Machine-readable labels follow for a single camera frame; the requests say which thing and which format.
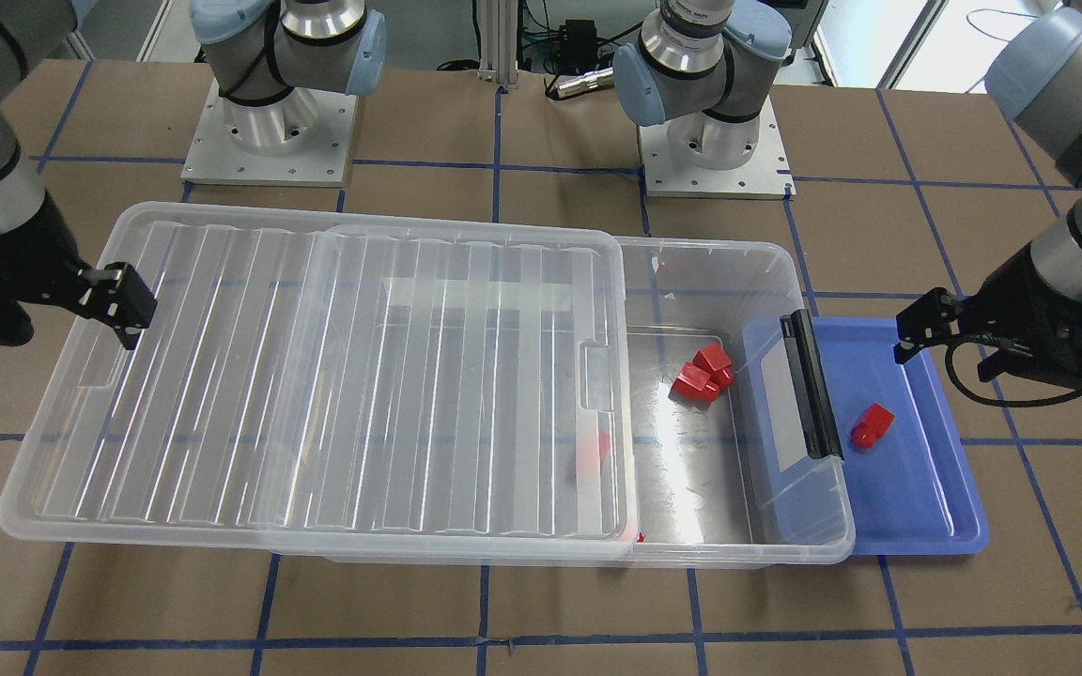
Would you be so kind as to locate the clear plastic box lid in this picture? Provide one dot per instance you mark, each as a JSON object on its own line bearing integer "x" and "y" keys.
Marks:
{"x": 179, "y": 442}

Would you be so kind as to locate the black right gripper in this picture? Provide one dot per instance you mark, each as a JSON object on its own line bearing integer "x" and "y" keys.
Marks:
{"x": 23, "y": 255}

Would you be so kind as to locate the blue plastic tray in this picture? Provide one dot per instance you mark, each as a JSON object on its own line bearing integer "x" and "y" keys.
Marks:
{"x": 913, "y": 494}

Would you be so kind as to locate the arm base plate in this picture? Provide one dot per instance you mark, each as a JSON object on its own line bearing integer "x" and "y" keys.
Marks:
{"x": 305, "y": 140}
{"x": 700, "y": 157}

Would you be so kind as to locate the aluminium frame post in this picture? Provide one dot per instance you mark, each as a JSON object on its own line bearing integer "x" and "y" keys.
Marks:
{"x": 498, "y": 25}

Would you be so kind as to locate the clear plastic storage box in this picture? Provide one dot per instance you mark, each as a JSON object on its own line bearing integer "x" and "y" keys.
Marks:
{"x": 738, "y": 413}

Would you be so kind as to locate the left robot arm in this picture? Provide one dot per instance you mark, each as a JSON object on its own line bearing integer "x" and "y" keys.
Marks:
{"x": 709, "y": 65}

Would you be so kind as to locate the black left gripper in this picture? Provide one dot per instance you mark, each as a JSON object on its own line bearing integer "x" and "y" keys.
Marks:
{"x": 1023, "y": 293}

